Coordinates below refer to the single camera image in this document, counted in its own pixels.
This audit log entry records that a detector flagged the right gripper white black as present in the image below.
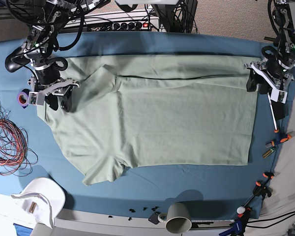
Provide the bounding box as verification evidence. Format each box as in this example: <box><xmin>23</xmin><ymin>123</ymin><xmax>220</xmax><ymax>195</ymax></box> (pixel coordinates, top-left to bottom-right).
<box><xmin>28</xmin><ymin>65</ymin><xmax>80</xmax><ymax>113</ymax></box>

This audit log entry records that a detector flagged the black power strip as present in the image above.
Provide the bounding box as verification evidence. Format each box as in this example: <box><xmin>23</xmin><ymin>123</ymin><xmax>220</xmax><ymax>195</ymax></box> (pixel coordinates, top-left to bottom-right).
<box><xmin>90</xmin><ymin>22</ymin><xmax>151</xmax><ymax>31</ymax></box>

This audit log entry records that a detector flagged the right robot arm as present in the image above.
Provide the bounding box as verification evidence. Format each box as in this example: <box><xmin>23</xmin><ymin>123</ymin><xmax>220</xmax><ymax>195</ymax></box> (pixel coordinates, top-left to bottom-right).
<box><xmin>5</xmin><ymin>0</ymin><xmax>85</xmax><ymax>112</ymax></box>

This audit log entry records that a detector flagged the black computer mouse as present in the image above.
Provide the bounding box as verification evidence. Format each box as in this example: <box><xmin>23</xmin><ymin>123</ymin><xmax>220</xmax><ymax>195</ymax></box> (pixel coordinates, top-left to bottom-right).
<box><xmin>5</xmin><ymin>47</ymin><xmax>30</xmax><ymax>73</ymax></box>

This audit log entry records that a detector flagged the orange and black wire bundle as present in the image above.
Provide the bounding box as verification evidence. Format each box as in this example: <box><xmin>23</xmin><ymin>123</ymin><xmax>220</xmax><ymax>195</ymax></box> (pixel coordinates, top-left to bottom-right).
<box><xmin>0</xmin><ymin>94</ymin><xmax>39</xmax><ymax>177</ymax></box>

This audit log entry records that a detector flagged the purple tape roll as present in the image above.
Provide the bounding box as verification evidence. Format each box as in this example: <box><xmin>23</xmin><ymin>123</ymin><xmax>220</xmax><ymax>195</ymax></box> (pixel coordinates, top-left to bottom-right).
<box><xmin>17</xmin><ymin>88</ymin><xmax>30</xmax><ymax>109</ymax></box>

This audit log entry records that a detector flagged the blue black clamp bottom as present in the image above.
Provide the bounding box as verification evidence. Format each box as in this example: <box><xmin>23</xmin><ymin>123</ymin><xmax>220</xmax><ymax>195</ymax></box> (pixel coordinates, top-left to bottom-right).
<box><xmin>219</xmin><ymin>207</ymin><xmax>251</xmax><ymax>236</ymax></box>

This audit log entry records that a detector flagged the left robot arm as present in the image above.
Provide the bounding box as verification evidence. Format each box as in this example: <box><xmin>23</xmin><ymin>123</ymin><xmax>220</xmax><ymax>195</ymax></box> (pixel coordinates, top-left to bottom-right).
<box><xmin>245</xmin><ymin>0</ymin><xmax>295</xmax><ymax>103</ymax></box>

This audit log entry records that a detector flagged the orange blue screwdriver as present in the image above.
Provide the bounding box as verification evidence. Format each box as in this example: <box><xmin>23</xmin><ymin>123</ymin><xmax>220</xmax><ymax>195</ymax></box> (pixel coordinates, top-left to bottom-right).
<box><xmin>265</xmin><ymin>133</ymin><xmax>292</xmax><ymax>148</ymax></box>

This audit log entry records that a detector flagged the white pen orange tip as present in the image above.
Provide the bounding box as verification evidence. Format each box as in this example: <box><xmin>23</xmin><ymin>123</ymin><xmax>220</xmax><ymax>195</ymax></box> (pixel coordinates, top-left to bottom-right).
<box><xmin>267</xmin><ymin>93</ymin><xmax>279</xmax><ymax>133</ymax></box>

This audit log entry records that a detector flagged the white baseball cap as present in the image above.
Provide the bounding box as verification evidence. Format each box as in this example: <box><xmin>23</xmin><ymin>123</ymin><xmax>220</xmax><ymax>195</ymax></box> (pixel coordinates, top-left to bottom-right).
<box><xmin>10</xmin><ymin>177</ymin><xmax>66</xmax><ymax>229</ymax></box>

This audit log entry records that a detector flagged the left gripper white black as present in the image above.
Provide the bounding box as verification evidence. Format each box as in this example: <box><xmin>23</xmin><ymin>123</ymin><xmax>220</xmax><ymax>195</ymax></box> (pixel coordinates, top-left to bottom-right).
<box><xmin>244</xmin><ymin>59</ymin><xmax>294</xmax><ymax>103</ymax></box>

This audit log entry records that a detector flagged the blue table cloth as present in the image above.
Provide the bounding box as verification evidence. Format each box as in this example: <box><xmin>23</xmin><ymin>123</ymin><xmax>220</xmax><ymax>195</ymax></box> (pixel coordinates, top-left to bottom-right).
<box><xmin>0</xmin><ymin>31</ymin><xmax>295</xmax><ymax>221</ymax></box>

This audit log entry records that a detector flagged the black orange clamp lower right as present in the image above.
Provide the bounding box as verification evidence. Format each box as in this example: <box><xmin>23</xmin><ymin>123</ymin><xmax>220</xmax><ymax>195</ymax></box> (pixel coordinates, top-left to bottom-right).
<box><xmin>243</xmin><ymin>172</ymin><xmax>274</xmax><ymax>208</ymax></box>

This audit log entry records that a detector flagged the white ball knob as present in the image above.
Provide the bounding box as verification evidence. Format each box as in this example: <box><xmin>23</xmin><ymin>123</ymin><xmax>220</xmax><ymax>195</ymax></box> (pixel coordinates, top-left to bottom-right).
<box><xmin>236</xmin><ymin>206</ymin><xmax>246</xmax><ymax>214</ymax></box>

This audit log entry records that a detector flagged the grey-green ceramic mug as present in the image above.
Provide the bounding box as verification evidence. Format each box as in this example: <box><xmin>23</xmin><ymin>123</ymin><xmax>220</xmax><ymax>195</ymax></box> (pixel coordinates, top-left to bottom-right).
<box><xmin>157</xmin><ymin>203</ymin><xmax>192</xmax><ymax>234</ymax></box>

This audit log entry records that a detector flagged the light green T-shirt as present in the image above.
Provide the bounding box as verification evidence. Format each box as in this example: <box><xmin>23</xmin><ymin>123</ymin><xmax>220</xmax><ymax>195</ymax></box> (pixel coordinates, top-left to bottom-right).
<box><xmin>37</xmin><ymin>55</ymin><xmax>257</xmax><ymax>185</ymax></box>

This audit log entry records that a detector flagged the black remote control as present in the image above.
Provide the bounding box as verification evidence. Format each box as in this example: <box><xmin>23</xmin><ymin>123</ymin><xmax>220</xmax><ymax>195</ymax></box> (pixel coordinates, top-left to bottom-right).
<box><xmin>271</xmin><ymin>100</ymin><xmax>286</xmax><ymax>120</ymax></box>

